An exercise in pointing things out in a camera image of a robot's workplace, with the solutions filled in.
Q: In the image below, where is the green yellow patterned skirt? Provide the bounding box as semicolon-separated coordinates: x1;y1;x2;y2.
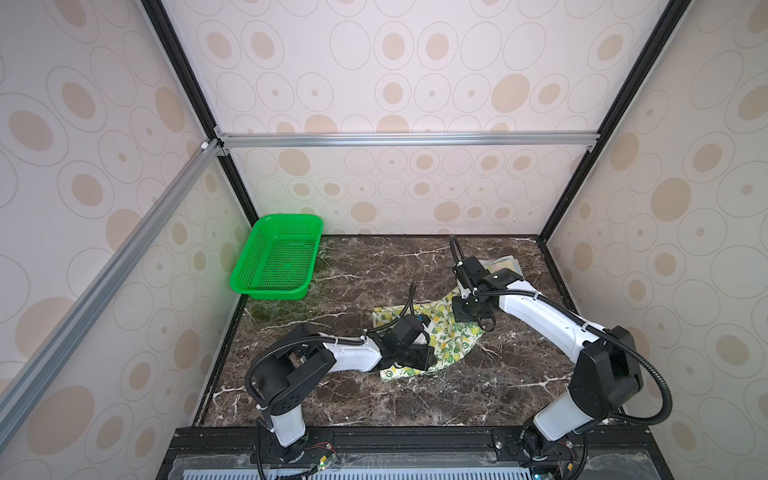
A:
380;287;484;382

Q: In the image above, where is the pastel floral skirt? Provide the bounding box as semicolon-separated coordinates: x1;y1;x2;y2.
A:
483;255;524;284

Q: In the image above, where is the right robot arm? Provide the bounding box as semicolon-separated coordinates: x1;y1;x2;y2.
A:
453;253;643;457

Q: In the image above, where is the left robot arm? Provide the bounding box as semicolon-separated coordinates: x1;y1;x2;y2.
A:
244;313;437;448

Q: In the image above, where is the green plastic basket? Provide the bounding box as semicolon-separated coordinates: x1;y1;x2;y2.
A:
230;214;324;301

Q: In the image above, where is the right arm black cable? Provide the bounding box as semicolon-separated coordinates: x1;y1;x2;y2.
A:
448;233;674;427

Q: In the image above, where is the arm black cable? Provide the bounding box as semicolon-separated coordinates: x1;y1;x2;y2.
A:
244;281;433;480
448;233;674;427

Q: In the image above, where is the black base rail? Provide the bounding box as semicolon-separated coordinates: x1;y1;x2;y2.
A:
157;425;672;479

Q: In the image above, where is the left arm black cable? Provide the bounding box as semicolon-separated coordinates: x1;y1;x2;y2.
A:
244;281;433;480

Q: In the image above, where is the horizontal aluminium rail back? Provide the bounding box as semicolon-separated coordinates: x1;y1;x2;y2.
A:
220;131;600;149

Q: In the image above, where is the right black frame post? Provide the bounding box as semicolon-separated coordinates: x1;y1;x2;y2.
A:
538;0;692;246

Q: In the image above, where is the black frame post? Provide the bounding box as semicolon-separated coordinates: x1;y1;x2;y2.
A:
140;0;259;226
538;0;692;246

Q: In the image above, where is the diagonal aluminium rail left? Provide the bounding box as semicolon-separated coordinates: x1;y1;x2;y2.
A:
1;138;223;449

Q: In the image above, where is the left black frame post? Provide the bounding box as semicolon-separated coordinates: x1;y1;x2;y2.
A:
140;0;259;226

